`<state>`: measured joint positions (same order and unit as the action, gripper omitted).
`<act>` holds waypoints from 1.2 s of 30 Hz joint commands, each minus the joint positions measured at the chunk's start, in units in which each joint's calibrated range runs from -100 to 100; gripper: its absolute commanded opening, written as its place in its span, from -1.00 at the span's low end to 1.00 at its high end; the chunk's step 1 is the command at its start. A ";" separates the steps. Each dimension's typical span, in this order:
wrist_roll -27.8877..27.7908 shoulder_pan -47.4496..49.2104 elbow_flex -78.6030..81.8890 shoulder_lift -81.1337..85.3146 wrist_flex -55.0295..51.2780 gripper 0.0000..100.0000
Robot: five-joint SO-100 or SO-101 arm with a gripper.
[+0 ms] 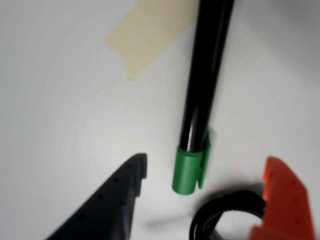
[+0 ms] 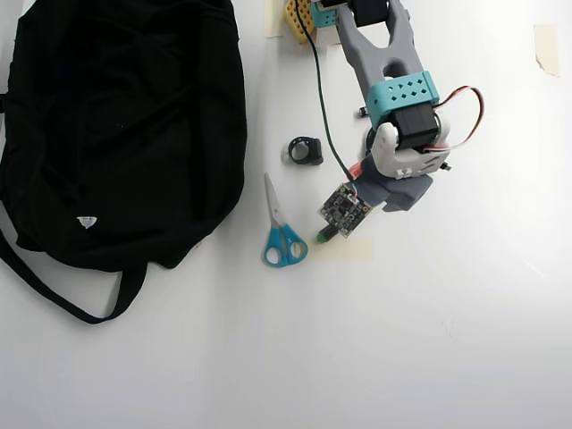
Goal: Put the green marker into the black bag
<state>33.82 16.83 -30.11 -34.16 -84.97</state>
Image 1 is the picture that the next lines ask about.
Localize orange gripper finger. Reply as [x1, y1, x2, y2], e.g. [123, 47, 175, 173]
[248, 156, 317, 240]

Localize green capped black marker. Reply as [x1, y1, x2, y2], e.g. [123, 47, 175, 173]
[171, 0, 236, 196]

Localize wide beige tape strip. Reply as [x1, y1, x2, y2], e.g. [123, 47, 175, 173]
[103, 0, 201, 82]

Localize black coiled usb cable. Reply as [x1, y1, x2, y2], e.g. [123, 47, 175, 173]
[189, 189, 266, 240]

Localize dark navy gripper finger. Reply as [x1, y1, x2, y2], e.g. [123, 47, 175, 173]
[46, 153, 148, 240]

